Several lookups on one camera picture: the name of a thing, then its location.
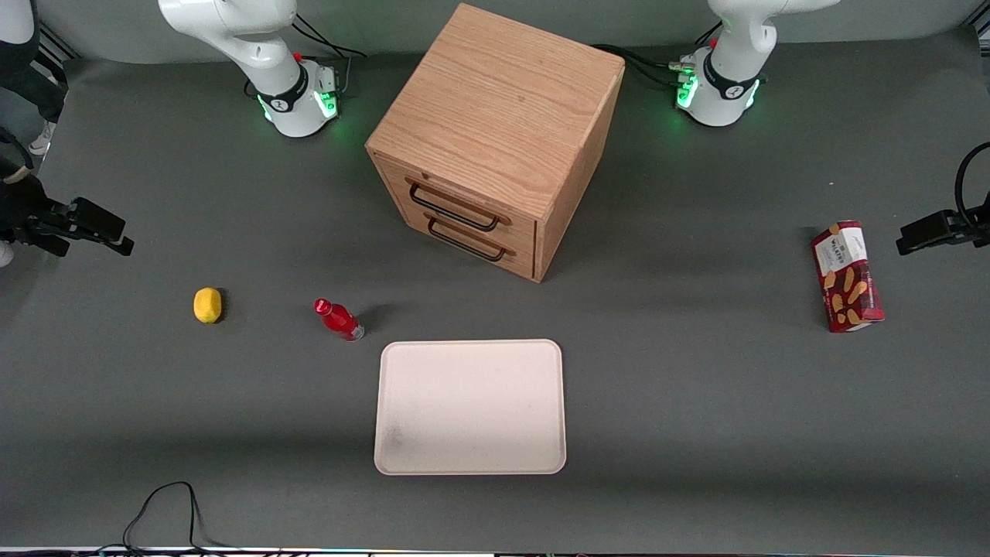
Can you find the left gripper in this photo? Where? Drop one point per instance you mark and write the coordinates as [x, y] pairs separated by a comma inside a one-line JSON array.
[[976, 225]]

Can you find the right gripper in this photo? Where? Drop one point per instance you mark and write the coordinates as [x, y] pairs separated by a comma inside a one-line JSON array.
[[23, 205]]

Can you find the red coke bottle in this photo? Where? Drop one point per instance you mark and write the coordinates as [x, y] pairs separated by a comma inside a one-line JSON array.
[[340, 320]]

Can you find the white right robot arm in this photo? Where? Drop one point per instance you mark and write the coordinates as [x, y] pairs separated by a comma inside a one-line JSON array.
[[286, 100]]

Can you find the beige plastic tray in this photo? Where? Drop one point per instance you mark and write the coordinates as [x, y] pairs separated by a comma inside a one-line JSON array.
[[472, 406]]

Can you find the red biscuit box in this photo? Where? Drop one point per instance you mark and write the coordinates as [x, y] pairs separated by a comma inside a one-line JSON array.
[[847, 278]]

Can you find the yellow lemon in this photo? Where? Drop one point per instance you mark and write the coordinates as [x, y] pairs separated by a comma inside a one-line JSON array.
[[207, 305]]

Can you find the person in dark trousers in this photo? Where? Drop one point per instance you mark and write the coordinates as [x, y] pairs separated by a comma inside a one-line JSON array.
[[23, 77]]

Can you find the wooden drawer front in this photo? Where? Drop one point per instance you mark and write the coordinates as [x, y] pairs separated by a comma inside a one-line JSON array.
[[464, 193], [518, 261]]

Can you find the wooden drawer cabinet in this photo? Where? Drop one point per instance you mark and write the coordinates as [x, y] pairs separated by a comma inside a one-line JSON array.
[[495, 100]]

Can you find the aluminium frame rail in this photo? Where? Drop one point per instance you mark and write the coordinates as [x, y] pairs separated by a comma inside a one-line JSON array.
[[58, 45]]

